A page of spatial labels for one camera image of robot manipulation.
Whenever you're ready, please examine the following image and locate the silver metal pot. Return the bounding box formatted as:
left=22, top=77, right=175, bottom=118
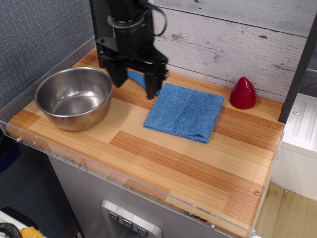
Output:
left=35, top=67, right=113, bottom=131

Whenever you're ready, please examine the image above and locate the white cabinet at right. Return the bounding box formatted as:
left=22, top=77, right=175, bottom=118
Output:
left=271, top=93, right=317, bottom=200

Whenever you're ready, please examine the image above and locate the yellow black object bottom left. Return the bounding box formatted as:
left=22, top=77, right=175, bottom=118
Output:
left=0, top=223, right=45, bottom=238

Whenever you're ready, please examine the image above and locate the silver toy fridge cabinet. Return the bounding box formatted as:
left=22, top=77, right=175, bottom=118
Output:
left=49, top=156, right=225, bottom=238

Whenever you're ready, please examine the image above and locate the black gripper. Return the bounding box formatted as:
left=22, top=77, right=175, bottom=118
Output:
left=97, top=24, right=168, bottom=100

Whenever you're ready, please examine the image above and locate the dark left vertical post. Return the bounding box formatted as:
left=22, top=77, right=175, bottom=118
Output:
left=89, top=0, right=113, bottom=68

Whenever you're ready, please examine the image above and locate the dark right vertical post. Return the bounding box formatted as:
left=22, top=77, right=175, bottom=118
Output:
left=278, top=16, right=317, bottom=123

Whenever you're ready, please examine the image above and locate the red cone-shaped toy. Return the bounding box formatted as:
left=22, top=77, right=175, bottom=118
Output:
left=229, top=76, right=257, bottom=110

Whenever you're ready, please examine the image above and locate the dark vertical post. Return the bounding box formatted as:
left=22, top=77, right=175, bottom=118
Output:
left=278, top=16, right=317, bottom=123
left=89, top=0, right=113, bottom=68

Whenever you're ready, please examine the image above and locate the spoon with blue handle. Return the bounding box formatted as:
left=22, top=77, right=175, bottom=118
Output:
left=127, top=70, right=160, bottom=96

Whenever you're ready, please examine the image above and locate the grey dispenser button panel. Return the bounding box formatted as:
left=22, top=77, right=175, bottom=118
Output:
left=101, top=199, right=162, bottom=238

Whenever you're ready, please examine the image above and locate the blue folded cloth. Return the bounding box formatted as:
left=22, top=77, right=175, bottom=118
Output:
left=143, top=83, right=225, bottom=144

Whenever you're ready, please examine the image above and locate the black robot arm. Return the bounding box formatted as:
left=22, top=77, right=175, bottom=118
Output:
left=96, top=0, right=168, bottom=100

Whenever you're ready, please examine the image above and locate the clear acrylic guard rail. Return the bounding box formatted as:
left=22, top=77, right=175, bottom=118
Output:
left=0, top=36, right=285, bottom=238

